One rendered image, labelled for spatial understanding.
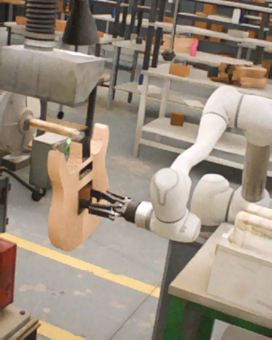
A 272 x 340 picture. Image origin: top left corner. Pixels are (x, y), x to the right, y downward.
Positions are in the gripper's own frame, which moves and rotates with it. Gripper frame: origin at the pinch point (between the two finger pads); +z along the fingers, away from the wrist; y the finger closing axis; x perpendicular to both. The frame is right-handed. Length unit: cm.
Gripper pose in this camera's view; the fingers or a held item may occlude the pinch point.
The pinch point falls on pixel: (86, 197)
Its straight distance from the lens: 199.3
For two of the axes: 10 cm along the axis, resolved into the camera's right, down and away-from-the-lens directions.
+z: -9.0, -2.4, 3.5
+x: 0.6, -8.9, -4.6
